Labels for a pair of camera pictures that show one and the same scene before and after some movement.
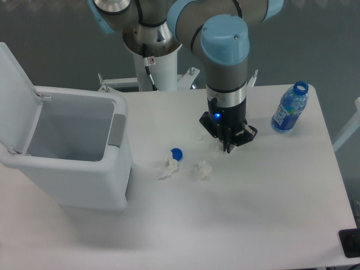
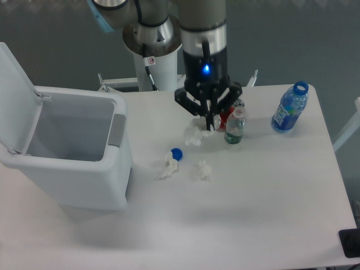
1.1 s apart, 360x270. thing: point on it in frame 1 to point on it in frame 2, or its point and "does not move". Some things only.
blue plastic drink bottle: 293,101 does not move
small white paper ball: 203,169 does not move
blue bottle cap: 177,153 does not move
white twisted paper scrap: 171,164 does not move
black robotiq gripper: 228,124 to 207,87
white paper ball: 218,147 to 197,130
